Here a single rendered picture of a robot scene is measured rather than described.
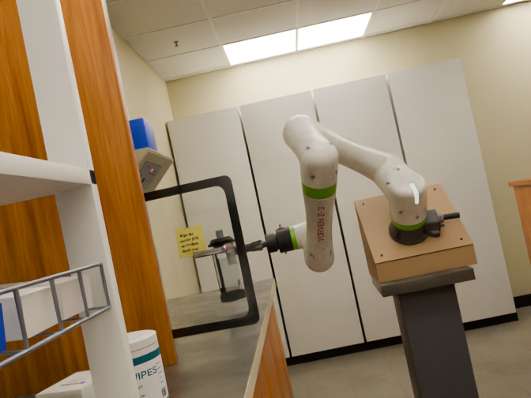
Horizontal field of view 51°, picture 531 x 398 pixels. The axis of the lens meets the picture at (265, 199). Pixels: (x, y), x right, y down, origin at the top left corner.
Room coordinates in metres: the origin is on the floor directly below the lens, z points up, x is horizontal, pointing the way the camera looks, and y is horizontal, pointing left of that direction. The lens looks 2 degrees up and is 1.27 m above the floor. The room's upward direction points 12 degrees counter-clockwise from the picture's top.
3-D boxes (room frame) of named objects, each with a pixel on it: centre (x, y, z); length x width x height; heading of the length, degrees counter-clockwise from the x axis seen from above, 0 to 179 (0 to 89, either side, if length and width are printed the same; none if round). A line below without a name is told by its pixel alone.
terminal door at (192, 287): (1.49, 0.23, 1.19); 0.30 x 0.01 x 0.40; 81
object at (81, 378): (1.31, 0.51, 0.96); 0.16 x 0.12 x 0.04; 165
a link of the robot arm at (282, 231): (2.13, -0.04, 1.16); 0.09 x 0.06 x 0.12; 177
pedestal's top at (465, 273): (2.10, -0.50, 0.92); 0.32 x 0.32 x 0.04; 86
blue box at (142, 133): (1.60, 0.33, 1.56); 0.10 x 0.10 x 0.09; 88
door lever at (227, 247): (1.45, 0.16, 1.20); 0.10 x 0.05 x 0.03; 81
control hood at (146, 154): (1.67, 0.33, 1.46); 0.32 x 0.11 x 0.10; 178
